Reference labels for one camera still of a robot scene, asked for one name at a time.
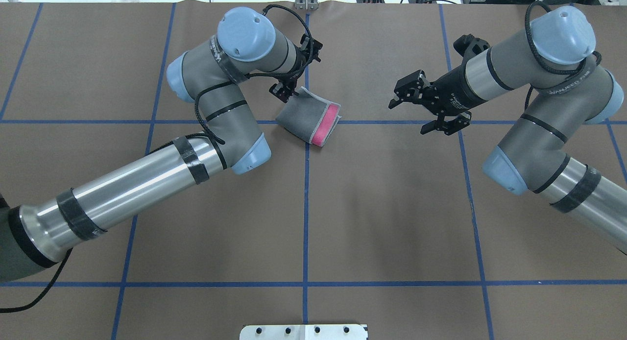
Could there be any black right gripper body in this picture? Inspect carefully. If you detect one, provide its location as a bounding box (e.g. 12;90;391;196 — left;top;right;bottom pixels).
424;66;485;116

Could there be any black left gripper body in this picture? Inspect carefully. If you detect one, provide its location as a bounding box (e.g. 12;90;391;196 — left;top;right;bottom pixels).
279;44;307;81

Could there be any pink square towel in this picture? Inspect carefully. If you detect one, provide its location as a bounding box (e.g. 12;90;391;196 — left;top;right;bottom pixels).
276;86;342;147

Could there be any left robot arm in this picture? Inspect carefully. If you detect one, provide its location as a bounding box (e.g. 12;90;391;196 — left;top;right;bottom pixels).
0;4;322;282

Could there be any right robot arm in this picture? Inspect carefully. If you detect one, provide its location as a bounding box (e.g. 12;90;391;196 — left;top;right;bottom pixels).
389;1;627;253

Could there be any brown paper table cover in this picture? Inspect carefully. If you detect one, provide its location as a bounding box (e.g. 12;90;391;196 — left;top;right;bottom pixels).
1;1;626;340

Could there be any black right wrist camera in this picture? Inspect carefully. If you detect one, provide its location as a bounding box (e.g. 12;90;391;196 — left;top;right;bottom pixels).
453;34;491;59

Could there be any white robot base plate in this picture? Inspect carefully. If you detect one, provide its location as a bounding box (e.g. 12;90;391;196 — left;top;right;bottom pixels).
239;324;369;340

